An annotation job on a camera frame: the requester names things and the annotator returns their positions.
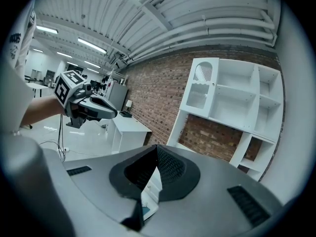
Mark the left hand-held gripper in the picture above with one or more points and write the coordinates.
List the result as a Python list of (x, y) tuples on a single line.
[(64, 88)]

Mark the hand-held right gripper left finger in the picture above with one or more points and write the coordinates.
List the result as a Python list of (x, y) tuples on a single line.
[(98, 184)]

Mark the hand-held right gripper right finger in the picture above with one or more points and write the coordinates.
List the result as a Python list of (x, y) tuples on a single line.
[(209, 196)]

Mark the white shelf unit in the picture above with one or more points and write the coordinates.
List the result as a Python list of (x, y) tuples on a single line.
[(151, 194), (234, 100)]

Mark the person's left forearm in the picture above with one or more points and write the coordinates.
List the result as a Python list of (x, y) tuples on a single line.
[(42, 110)]

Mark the blue panel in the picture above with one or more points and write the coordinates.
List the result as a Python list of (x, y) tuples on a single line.
[(146, 210)]

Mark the grey metal cabinet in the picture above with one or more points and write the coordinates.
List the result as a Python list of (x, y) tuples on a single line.
[(118, 95)]

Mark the black box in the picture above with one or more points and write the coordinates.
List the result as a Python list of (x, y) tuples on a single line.
[(126, 114)]

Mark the small table lamp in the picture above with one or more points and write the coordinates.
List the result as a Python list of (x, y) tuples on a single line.
[(128, 105)]

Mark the metal storage rack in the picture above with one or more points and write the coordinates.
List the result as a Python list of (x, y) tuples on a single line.
[(112, 79)]

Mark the white desk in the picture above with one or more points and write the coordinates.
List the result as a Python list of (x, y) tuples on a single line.
[(130, 130)]

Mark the white power strip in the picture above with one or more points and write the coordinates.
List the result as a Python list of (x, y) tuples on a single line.
[(66, 148)]

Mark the row of ceiling strip lights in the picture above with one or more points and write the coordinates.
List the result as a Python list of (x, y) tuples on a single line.
[(91, 44)]

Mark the person's white t-shirt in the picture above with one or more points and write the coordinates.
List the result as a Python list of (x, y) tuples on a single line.
[(16, 68)]

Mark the white open shelf unit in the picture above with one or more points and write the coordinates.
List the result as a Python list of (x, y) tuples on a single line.
[(234, 100)]

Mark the white ceiling pipes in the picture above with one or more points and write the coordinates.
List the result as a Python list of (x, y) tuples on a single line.
[(209, 27)]

